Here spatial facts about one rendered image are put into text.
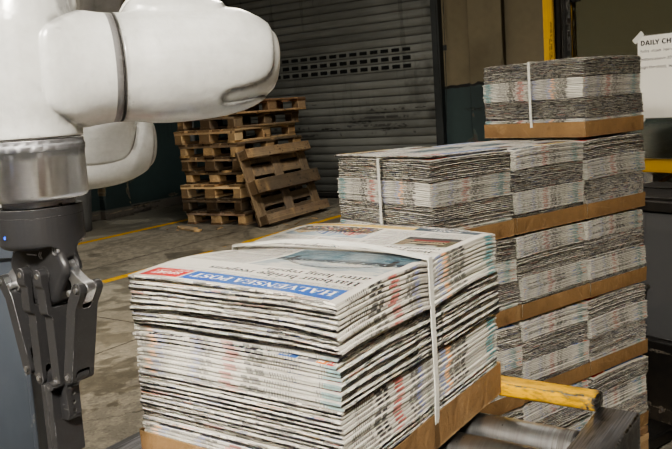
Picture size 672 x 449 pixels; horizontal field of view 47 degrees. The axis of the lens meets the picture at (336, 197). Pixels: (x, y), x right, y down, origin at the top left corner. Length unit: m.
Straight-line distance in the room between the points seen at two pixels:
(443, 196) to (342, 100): 7.92
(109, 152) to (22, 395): 0.46
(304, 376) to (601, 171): 1.67
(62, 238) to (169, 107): 0.15
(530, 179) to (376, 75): 7.44
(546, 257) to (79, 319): 1.62
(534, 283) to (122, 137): 1.17
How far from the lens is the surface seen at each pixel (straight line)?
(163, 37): 0.73
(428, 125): 9.15
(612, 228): 2.41
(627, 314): 2.51
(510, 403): 2.15
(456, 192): 1.90
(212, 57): 0.73
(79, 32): 0.72
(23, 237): 0.73
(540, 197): 2.13
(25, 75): 0.70
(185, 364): 0.87
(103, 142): 1.46
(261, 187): 7.90
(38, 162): 0.71
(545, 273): 2.18
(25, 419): 1.53
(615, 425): 1.03
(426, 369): 0.90
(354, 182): 2.06
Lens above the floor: 1.21
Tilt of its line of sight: 7 degrees down
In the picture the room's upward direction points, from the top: 4 degrees counter-clockwise
